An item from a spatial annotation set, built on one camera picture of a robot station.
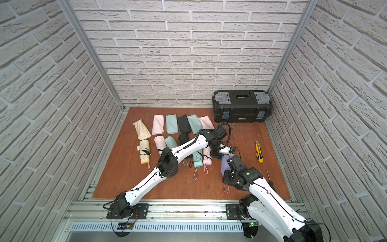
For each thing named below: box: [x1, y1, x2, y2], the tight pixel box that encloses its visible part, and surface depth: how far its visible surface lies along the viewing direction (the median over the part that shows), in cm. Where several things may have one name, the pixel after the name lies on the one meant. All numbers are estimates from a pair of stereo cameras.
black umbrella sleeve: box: [176, 113, 192, 134], surface depth 109 cm
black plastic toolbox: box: [212, 89, 273, 124], surface depth 105 cm
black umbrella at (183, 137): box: [178, 133, 189, 146], surface depth 102 cm
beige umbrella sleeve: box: [133, 118, 152, 141], surface depth 105 cm
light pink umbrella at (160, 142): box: [154, 135, 167, 156], surface depth 99 cm
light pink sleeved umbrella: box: [151, 113, 165, 136], surface depth 109 cm
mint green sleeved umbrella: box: [165, 112, 179, 135], surface depth 110 cm
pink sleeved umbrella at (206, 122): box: [198, 114, 216, 130], surface depth 112 cm
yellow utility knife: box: [255, 140, 264, 164], surface depth 96 cm
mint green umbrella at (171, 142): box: [164, 136, 179, 150], surface depth 98 cm
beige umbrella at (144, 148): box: [137, 139, 152, 172], surface depth 94 cm
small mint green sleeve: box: [186, 113, 204, 135], surface depth 110 cm
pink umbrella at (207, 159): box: [203, 146, 213, 176], surface depth 91 cm
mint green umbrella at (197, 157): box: [192, 148, 204, 181], surface depth 91 cm
